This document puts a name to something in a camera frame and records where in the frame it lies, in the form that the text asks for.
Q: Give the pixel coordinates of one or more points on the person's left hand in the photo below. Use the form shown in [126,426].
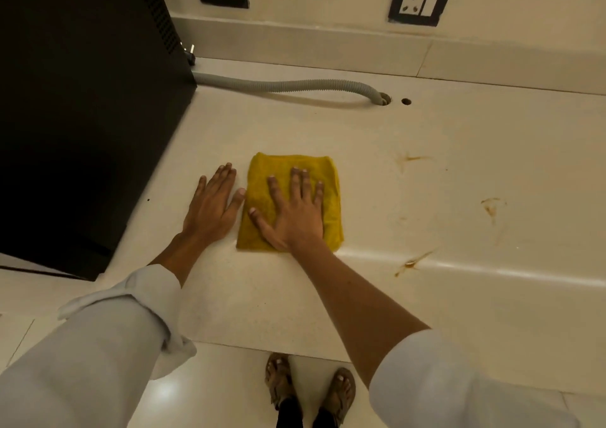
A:
[208,214]

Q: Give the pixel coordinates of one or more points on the person's right hand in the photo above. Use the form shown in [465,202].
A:
[294,224]

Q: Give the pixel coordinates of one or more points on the person's right middle finger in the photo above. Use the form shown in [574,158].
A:
[296,183]

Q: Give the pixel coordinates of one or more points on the person's left little finger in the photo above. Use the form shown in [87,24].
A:
[200,188]

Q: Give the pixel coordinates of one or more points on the person's right little finger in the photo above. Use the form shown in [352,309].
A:
[318,194]

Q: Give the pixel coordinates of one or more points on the person's left thumb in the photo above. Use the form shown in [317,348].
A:
[237,202]

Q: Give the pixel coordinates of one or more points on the person's right thumb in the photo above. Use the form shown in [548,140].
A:
[262,224]

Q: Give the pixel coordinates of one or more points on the person's left middle finger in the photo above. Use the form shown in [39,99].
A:
[222,176]

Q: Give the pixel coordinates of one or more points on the yellow cleaning cloth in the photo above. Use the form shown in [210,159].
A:
[265,176]

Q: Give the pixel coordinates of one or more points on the person's right forearm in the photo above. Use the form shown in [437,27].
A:
[350,299]

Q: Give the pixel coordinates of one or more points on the person's left forearm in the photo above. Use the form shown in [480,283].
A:
[177,254]

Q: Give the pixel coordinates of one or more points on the black power plug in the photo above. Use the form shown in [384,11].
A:
[189,52]

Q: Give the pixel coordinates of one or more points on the black appliance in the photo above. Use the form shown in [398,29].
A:
[80,110]

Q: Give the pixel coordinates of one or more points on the person's left sandal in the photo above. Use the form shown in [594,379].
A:
[279,378]

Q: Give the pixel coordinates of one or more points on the person's sandal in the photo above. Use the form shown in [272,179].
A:
[340,394]
[279,378]

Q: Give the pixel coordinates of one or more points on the person's right sandal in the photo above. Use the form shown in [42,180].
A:
[340,394]

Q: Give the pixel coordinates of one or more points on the person's left white sleeve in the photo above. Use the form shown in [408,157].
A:
[94,352]

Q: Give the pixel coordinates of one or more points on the person's white sleeve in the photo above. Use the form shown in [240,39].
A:
[449,390]
[94,352]

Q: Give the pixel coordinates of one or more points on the person's right white sleeve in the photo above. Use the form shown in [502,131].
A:
[449,390]

